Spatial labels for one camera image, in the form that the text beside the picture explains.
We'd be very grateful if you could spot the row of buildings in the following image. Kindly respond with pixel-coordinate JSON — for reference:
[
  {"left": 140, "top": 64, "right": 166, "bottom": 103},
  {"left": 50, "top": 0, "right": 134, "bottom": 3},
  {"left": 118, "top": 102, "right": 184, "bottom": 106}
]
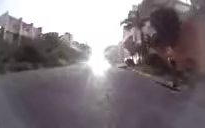
[{"left": 0, "top": 11, "right": 91, "bottom": 51}]

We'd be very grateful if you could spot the dark round tree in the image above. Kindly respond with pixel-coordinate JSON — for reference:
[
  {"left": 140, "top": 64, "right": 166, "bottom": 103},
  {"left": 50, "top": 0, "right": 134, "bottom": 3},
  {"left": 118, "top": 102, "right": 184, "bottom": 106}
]
[{"left": 149, "top": 7, "right": 184, "bottom": 88}]

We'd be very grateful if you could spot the reddish wall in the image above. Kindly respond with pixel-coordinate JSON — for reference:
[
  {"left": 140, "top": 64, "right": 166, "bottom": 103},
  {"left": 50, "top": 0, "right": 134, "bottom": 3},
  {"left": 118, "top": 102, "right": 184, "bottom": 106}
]
[{"left": 174, "top": 0, "right": 205, "bottom": 78}]

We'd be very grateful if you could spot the clump of trees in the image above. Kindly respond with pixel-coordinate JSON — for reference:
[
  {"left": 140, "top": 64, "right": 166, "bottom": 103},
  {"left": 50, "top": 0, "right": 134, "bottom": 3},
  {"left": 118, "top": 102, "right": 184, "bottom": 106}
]
[{"left": 103, "top": 44, "right": 120, "bottom": 66}]

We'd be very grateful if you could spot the palm tree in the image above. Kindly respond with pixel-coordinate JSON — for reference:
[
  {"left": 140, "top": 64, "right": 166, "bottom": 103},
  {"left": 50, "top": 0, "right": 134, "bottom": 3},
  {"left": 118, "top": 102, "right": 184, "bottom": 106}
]
[{"left": 120, "top": 9, "right": 146, "bottom": 65}]

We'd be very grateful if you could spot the kerbed pavement strip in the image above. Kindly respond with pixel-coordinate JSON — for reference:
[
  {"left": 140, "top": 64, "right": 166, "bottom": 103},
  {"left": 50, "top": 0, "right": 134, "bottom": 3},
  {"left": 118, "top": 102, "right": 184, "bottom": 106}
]
[{"left": 118, "top": 63, "right": 191, "bottom": 92}]

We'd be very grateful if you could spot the pale building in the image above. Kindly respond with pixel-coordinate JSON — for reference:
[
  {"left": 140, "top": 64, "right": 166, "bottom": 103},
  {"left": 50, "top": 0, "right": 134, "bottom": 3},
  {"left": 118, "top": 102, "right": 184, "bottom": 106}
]
[{"left": 118, "top": 0, "right": 191, "bottom": 65}]

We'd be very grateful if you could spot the grey asphalt road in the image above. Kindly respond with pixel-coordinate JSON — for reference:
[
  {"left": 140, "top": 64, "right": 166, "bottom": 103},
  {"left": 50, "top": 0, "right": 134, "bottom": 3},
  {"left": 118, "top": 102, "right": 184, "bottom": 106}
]
[{"left": 0, "top": 63, "right": 205, "bottom": 128}]

